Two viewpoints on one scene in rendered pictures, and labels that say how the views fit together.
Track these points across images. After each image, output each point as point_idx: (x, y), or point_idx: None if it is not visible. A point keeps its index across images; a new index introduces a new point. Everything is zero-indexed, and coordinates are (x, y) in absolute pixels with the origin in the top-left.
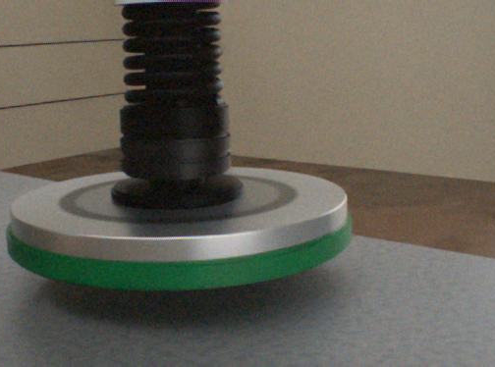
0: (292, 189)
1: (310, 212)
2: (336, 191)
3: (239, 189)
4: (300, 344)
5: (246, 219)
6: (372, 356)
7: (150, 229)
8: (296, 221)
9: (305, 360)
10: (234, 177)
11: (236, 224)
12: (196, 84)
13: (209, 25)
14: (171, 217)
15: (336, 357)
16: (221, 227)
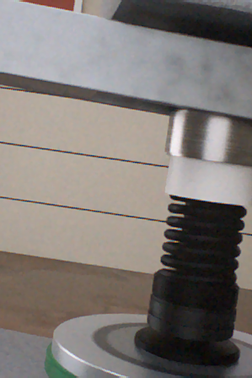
0: (115, 355)
1: (65, 330)
2: (77, 353)
3: (136, 337)
4: (35, 376)
5: (95, 325)
6: None
7: (133, 319)
8: (64, 323)
9: (24, 369)
10: (199, 376)
11: (94, 321)
12: (165, 254)
13: (169, 212)
14: (142, 327)
15: (9, 370)
16: (99, 320)
